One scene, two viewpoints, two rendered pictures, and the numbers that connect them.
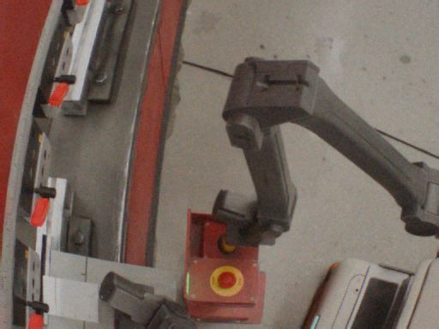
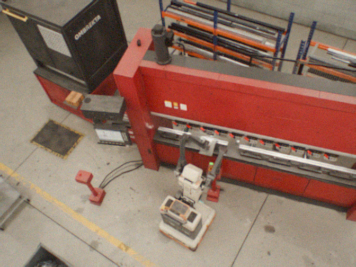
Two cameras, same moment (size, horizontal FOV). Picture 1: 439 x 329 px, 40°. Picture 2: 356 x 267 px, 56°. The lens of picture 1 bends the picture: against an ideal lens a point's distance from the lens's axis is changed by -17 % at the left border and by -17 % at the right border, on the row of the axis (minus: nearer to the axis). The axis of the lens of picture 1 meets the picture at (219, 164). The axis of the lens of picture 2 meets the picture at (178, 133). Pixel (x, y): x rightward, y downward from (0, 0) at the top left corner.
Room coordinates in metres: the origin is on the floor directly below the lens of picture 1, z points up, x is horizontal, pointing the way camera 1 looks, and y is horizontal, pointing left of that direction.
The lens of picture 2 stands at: (0.69, -2.25, 5.05)
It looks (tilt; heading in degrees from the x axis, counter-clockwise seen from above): 55 degrees down; 112
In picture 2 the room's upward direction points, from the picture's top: 8 degrees counter-clockwise
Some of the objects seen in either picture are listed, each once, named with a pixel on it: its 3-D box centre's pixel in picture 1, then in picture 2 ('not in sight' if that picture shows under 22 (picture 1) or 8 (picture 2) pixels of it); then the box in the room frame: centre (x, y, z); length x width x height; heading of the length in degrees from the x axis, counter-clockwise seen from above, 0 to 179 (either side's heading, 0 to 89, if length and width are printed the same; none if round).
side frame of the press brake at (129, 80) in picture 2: not in sight; (150, 109); (-0.86, 0.56, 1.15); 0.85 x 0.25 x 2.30; 88
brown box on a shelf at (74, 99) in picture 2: not in sight; (73, 98); (-2.20, 0.59, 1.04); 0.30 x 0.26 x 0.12; 164
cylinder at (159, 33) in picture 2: not in sight; (167, 43); (-0.42, 0.50, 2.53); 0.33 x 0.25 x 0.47; 178
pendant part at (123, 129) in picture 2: not in sight; (114, 133); (-1.10, -0.13, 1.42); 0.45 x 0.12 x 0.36; 6
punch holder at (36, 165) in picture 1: (17, 171); (222, 131); (0.28, 0.34, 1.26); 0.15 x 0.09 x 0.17; 178
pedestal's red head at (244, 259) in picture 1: (223, 263); (214, 170); (0.25, -0.02, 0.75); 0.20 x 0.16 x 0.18; 0
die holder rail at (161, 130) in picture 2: not in sight; (174, 133); (-0.44, 0.37, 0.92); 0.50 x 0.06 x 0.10; 178
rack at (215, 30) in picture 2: not in sight; (221, 45); (-0.17, 2.44, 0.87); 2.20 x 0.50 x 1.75; 164
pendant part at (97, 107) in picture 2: not in sight; (110, 123); (-1.16, -0.05, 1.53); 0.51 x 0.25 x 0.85; 6
